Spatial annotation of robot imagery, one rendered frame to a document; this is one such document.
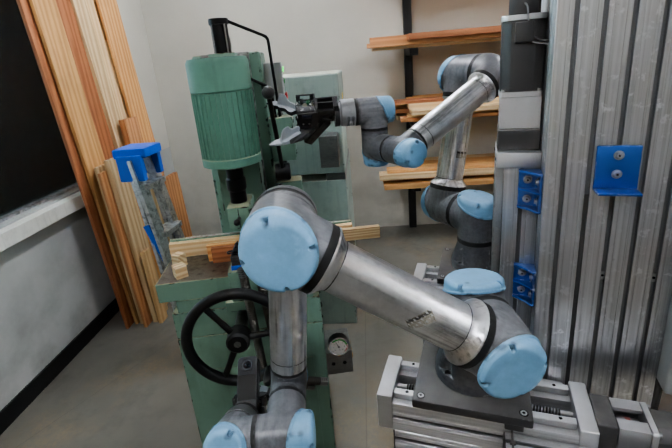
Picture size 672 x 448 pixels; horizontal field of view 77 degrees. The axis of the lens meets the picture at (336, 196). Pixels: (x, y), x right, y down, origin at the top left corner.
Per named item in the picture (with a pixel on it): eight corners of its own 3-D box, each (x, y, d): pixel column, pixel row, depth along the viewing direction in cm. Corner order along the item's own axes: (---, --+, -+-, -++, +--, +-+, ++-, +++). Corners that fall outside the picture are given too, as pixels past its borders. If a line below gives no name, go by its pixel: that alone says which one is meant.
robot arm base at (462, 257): (500, 255, 140) (501, 227, 137) (502, 277, 126) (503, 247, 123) (453, 252, 145) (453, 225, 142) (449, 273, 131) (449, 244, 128)
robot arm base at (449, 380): (507, 352, 96) (509, 314, 93) (511, 403, 82) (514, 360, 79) (439, 343, 100) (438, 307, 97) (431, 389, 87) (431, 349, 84)
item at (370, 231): (210, 256, 138) (208, 245, 137) (211, 254, 140) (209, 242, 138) (380, 237, 141) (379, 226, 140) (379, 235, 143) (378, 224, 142)
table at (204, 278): (147, 322, 115) (142, 303, 113) (176, 270, 144) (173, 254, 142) (368, 295, 119) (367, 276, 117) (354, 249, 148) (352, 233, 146)
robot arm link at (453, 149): (445, 230, 134) (473, 49, 122) (414, 217, 146) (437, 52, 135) (472, 228, 140) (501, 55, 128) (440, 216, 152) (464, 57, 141)
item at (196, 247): (171, 258, 139) (168, 244, 137) (172, 256, 141) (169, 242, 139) (353, 238, 143) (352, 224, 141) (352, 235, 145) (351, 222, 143)
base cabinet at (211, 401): (214, 511, 150) (174, 341, 128) (235, 390, 205) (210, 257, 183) (341, 492, 153) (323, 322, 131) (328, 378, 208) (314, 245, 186)
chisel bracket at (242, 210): (230, 234, 132) (225, 208, 129) (236, 218, 145) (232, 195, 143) (254, 231, 132) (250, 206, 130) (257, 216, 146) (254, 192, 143)
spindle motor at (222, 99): (198, 174, 121) (176, 60, 112) (209, 160, 138) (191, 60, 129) (260, 167, 123) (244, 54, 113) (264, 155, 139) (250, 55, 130)
